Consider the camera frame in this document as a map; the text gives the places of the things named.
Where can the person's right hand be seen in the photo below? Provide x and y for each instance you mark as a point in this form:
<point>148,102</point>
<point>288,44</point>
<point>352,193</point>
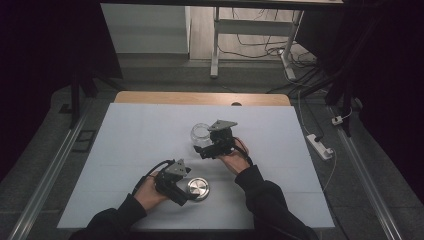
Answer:
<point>235,163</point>

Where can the white power strip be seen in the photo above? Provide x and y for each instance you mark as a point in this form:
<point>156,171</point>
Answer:
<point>318,145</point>

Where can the dark curtain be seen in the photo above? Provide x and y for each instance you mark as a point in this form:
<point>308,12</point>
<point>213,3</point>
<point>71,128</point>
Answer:
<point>393,83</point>
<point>33,66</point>

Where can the black metal stand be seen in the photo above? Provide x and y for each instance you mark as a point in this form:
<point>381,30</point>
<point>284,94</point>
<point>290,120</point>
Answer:
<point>75,100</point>
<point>346,106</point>

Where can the person's left hand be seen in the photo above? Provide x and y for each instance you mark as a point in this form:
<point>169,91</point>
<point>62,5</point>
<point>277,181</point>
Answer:
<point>148,196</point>

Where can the aluminium floor rail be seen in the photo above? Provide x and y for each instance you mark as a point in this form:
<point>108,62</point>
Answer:
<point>48,176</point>
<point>365,183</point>

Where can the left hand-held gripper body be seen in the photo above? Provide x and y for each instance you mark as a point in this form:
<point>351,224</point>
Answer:
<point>171,176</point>

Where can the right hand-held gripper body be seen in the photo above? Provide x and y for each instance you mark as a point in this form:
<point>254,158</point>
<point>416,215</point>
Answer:
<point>221,140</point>

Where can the white frame desk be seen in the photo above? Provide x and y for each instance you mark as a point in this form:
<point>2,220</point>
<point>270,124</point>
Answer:
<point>253,27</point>

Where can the white table mat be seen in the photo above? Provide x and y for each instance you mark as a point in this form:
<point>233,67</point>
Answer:
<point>133,140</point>

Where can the round silver metal lid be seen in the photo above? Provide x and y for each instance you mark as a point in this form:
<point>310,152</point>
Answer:
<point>199,188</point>

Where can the small white adapter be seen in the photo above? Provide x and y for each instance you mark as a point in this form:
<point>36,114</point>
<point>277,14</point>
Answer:
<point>337,120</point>

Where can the clear glass jar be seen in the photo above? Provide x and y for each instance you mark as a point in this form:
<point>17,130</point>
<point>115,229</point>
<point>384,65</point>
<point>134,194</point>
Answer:
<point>199,135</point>

